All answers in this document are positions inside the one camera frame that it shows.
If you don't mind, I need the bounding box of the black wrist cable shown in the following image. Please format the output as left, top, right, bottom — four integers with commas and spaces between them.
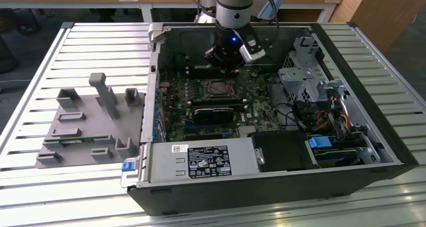
261, 0, 281, 48

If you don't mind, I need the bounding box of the pale blue teach pendant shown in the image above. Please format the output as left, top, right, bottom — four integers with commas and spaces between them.
257, 0, 289, 20

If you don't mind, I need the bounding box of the grey case handle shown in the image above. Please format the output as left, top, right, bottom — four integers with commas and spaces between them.
147, 23, 167, 43

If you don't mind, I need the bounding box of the black plastic shroud box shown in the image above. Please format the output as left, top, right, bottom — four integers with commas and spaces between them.
248, 131, 322, 174

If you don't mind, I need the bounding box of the black RAM slot bank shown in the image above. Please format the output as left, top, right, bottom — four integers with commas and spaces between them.
189, 98, 247, 110
191, 64, 241, 80

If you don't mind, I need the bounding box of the silver square CPU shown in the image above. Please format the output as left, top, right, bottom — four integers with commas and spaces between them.
212, 82, 232, 95

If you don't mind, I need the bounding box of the silver power supply unit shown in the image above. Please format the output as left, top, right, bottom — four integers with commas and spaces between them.
148, 138, 260, 184

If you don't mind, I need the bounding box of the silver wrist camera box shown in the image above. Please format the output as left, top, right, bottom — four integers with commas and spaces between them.
237, 28, 267, 63

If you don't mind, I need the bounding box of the brown wooden cabinet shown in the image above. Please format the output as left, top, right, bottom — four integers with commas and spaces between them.
328, 0, 426, 54

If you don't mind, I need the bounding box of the metal CPU socket cover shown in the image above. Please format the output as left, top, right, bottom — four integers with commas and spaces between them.
203, 78, 239, 99

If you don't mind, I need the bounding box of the black open PC case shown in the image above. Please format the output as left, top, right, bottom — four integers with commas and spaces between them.
127, 22, 420, 218

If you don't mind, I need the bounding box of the black internal cable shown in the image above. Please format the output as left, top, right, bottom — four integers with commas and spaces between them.
271, 102, 314, 133

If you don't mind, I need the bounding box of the orange yellow wire bundle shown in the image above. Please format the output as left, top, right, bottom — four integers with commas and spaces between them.
314, 111, 354, 133

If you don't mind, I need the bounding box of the green motherboard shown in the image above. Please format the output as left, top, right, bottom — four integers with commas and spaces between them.
156, 67, 287, 144

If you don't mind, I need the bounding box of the green RAM stick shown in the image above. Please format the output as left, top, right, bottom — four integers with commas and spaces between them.
58, 136, 109, 146

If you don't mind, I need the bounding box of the black hard disk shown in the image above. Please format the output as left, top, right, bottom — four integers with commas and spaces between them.
314, 149, 363, 167

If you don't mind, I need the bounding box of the black mesh waste bin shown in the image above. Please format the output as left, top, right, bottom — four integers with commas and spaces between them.
8, 8, 42, 35

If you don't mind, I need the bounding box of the black chair base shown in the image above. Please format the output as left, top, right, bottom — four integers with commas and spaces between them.
88, 8, 116, 23

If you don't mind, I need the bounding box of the black graphics card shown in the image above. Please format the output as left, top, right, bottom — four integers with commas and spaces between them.
192, 107, 235, 124

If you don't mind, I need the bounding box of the blue disk carrier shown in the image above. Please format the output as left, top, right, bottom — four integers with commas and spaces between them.
308, 136, 332, 153

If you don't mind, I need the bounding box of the silver chipset heatsink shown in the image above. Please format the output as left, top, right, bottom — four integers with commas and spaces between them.
237, 126, 259, 139

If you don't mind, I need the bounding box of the grey plastic parts rack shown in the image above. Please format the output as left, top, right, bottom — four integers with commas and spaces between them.
34, 72, 148, 169

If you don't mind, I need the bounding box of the silver metal drive cage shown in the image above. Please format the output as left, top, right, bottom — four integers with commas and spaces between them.
277, 36, 350, 103

